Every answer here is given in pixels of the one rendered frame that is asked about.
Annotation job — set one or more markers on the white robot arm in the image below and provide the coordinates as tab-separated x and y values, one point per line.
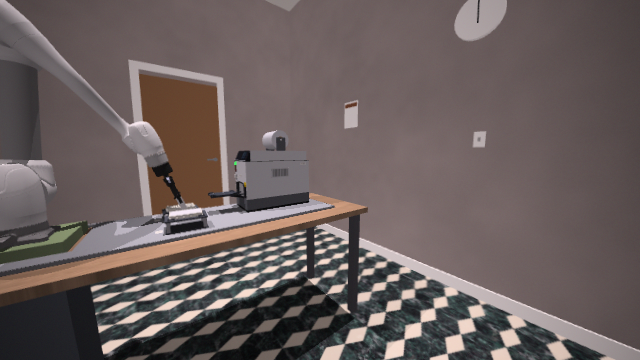
23	215

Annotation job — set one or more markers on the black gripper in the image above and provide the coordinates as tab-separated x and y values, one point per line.
164	170

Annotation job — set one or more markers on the white cylinder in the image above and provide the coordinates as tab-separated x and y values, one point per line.
269	139

